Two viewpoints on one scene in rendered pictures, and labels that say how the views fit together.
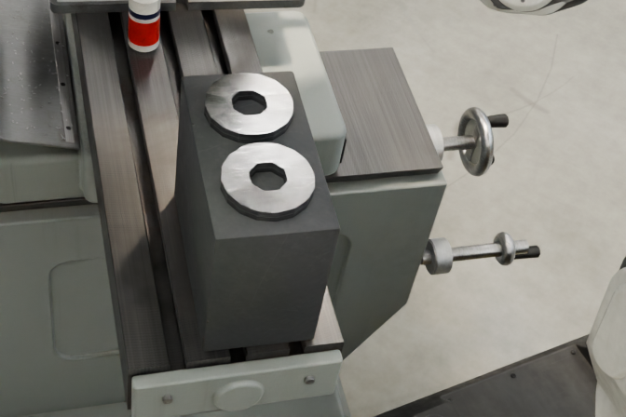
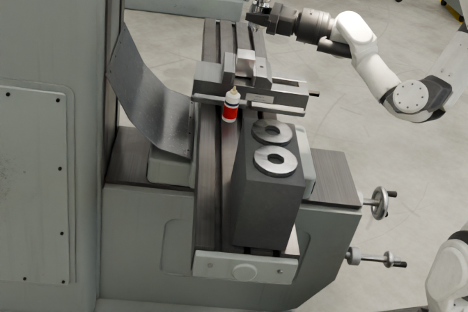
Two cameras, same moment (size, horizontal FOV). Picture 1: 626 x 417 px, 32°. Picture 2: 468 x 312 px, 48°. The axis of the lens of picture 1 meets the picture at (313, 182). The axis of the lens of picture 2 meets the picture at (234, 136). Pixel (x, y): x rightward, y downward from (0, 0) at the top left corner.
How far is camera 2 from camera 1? 0.21 m
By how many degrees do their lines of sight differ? 16
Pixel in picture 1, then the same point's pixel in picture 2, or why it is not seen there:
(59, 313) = (166, 246)
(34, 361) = (149, 271)
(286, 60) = not seen: hidden behind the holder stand
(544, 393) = not seen: outside the picture
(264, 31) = not seen: hidden behind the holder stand
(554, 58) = (425, 192)
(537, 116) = (413, 217)
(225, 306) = (246, 220)
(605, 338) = (434, 278)
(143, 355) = (203, 241)
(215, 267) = (244, 196)
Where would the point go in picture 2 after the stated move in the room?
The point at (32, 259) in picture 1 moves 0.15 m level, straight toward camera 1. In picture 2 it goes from (159, 214) to (154, 252)
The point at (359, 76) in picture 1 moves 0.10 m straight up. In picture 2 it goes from (326, 161) to (333, 136)
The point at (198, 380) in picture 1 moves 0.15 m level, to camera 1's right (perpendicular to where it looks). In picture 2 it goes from (226, 258) to (294, 285)
